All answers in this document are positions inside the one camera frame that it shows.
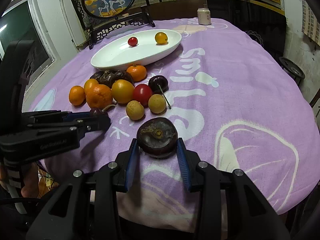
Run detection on small orange tangerine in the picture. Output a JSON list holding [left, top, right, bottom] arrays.
[[126, 64, 147, 82], [68, 86, 86, 106]]

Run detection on red cherry tomato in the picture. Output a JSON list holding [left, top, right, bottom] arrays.
[[133, 84, 153, 107], [127, 37, 138, 47]]

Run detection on tan longan fruit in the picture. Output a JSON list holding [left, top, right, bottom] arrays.
[[148, 94, 166, 114], [126, 100, 145, 121]]

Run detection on round deer picture screen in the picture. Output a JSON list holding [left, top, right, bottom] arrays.
[[71, 0, 155, 50]]

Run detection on person left hand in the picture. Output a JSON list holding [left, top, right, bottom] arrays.
[[1, 163, 39, 198]]

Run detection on yellow orange tomato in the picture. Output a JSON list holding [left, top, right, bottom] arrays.
[[155, 32, 168, 45], [111, 80, 135, 104]]

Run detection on black round stool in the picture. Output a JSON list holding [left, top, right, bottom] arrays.
[[279, 57, 305, 87]]

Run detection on white drink can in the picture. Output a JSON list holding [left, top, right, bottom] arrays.
[[197, 8, 211, 25]]

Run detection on dark cherry with stem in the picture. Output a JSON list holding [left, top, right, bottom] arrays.
[[148, 75, 171, 109], [89, 104, 116, 116]]

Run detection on window with white frame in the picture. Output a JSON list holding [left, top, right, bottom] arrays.
[[0, 0, 57, 98]]

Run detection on black board behind table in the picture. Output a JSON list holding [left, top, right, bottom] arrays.
[[206, 0, 287, 60]]

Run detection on checkered curtain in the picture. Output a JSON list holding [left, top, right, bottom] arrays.
[[302, 0, 319, 45]]

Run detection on purple printed tablecloth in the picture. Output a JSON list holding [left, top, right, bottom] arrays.
[[24, 19, 319, 232]]

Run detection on small orange kumquat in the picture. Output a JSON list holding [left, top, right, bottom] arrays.
[[84, 79, 99, 94]]

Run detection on large rough orange tangerine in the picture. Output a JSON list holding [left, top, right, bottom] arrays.
[[86, 84, 113, 109]]

